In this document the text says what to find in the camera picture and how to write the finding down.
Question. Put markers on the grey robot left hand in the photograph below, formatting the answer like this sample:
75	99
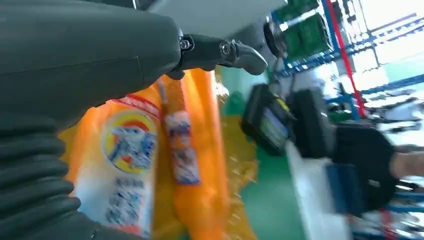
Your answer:
82	49

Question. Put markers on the black round stool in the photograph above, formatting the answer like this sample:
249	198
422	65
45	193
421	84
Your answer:
271	36

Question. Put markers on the yellow plastic sheet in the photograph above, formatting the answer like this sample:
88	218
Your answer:
240	165

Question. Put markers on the black remote controller with screen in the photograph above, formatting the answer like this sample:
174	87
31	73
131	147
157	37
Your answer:
265	122

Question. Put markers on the green plastic crate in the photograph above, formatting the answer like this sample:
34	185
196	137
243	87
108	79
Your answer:
308	36

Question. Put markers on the black carrying case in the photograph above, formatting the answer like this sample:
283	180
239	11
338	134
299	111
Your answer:
309	122

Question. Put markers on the green table mat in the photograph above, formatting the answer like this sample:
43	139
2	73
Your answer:
271	205

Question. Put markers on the blue metal rack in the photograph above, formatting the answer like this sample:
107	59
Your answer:
327	16

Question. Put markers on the red pole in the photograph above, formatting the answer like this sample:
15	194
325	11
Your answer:
344	59

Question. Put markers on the white table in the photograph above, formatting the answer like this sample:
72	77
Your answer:
311	205

